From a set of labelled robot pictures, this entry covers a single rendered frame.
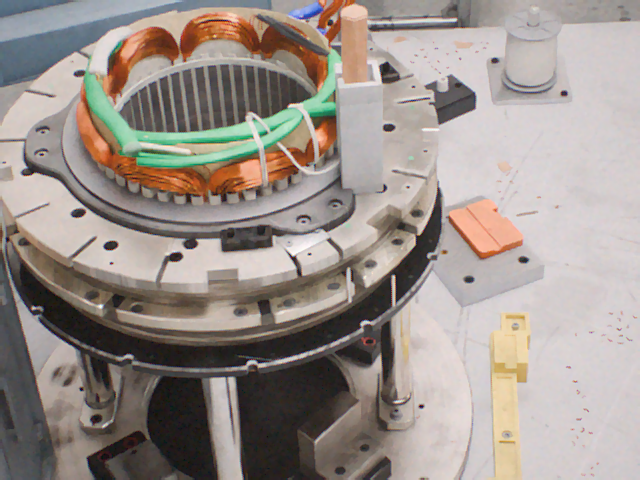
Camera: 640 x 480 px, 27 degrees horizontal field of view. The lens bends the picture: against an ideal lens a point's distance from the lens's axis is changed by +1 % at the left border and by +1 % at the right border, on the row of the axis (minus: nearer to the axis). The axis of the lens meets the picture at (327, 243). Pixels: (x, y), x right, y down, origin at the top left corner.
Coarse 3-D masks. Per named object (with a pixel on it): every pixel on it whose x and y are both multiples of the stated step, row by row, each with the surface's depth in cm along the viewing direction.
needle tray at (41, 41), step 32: (0, 0) 122; (32, 0) 123; (64, 0) 124; (96, 0) 125; (128, 0) 124; (160, 0) 124; (192, 0) 117; (224, 0) 118; (256, 0) 119; (0, 32) 121; (32, 32) 113; (64, 32) 114; (96, 32) 115; (0, 64) 114; (32, 64) 115
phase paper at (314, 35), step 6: (270, 12) 100; (276, 12) 99; (276, 18) 100; (282, 18) 99; (288, 18) 99; (294, 24) 99; (300, 24) 98; (306, 24) 98; (306, 30) 98; (312, 30) 98; (312, 36) 98; (318, 36) 97; (318, 42) 97
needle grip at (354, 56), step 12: (348, 12) 83; (360, 12) 83; (348, 24) 83; (360, 24) 83; (348, 36) 84; (360, 36) 84; (348, 48) 84; (360, 48) 84; (348, 60) 85; (360, 60) 85; (348, 72) 86; (360, 72) 86
